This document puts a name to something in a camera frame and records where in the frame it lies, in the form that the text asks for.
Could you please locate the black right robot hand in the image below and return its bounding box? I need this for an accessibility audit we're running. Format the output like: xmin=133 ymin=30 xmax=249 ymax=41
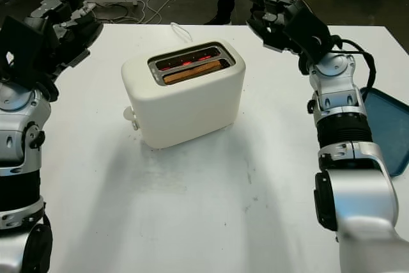
xmin=245 ymin=0 xmax=313 ymax=66

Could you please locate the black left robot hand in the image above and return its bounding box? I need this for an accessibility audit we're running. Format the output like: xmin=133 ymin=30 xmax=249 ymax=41
xmin=24 ymin=0 xmax=105 ymax=95

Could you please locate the brown toast slice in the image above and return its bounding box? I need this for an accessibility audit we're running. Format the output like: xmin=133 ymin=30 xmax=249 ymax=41
xmin=163 ymin=59 xmax=224 ymax=85

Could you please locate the white two-slot toaster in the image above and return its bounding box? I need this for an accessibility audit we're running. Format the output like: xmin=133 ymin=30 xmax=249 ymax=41
xmin=120 ymin=40 xmax=247 ymax=150

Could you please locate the blue plastic tray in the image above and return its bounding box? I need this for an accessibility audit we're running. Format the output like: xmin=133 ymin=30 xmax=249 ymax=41
xmin=360 ymin=86 xmax=409 ymax=178

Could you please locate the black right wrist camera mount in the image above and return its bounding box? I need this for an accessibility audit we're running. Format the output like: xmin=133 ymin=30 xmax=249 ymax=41
xmin=282 ymin=6 xmax=332 ymax=63

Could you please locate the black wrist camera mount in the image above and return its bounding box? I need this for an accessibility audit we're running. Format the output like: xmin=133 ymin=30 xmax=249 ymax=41
xmin=0 ymin=16 xmax=45 ymax=86
xmin=282 ymin=6 xmax=332 ymax=63

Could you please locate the black floor cable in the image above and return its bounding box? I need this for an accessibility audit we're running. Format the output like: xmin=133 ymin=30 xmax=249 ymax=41
xmin=86 ymin=0 xmax=130 ymax=22

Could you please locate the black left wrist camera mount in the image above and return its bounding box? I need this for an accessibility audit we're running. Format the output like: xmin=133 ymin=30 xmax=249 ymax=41
xmin=0 ymin=16 xmax=45 ymax=86

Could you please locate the white toaster power cord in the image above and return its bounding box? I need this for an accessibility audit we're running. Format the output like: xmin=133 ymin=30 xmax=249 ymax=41
xmin=170 ymin=22 xmax=194 ymax=43

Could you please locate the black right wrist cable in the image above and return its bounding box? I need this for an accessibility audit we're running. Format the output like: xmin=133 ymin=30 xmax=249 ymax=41
xmin=332 ymin=38 xmax=377 ymax=92

